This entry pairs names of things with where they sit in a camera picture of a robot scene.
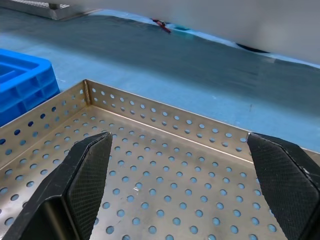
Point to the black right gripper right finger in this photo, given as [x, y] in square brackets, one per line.
[282, 185]

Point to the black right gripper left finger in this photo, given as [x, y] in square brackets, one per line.
[75, 190]

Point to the blue compartment tray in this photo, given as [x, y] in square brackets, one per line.
[25, 87]

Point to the perforated metal tray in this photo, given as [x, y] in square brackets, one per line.
[175, 175]
[58, 13]

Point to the blue table mat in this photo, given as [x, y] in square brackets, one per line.
[150, 62]

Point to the white backdrop sheet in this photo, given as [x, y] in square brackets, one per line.
[225, 17]

